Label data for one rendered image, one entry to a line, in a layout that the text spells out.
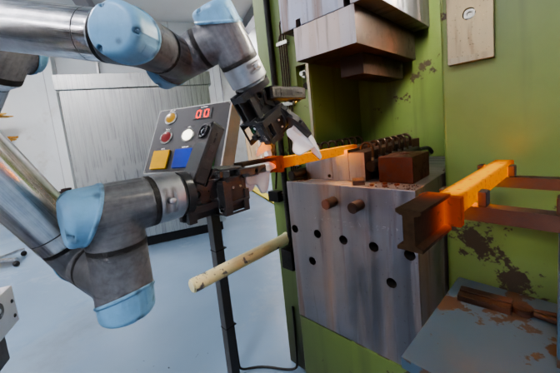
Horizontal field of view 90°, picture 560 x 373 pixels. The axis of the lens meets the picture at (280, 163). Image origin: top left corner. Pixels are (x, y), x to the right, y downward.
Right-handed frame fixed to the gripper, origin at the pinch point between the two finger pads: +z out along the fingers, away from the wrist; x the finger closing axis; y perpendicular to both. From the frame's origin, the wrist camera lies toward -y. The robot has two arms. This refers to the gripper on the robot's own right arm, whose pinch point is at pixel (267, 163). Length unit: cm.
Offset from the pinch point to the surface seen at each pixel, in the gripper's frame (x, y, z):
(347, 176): 2.3, 7.5, 27.7
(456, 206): 35.4, 4.1, -4.0
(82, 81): -272, -71, 28
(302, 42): -9.5, -31.7, 27.2
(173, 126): -63, -12, 11
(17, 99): -713, -119, 10
